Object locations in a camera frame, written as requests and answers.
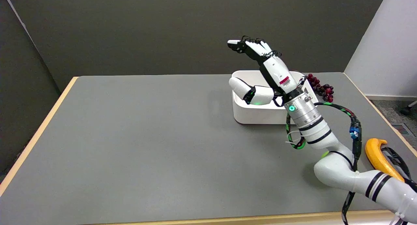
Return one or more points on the black chair caster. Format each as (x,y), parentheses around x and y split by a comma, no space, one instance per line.
(406,110)

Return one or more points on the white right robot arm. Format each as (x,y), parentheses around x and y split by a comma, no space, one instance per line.
(338,168)

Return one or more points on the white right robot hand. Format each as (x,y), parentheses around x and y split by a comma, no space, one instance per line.
(275,71)

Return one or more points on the floor vent grille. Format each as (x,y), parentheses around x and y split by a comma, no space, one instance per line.
(401,129)

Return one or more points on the grey table mat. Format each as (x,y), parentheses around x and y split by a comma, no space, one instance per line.
(146,146)

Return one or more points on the yellow banana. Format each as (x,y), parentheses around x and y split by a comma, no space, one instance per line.
(378,158)

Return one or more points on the white plastic storage bin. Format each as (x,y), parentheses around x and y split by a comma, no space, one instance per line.
(257,115)

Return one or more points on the dark red grape bunch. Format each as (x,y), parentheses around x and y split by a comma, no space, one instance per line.
(322,88)

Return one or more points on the green apple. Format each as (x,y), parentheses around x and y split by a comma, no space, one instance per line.
(324,154)

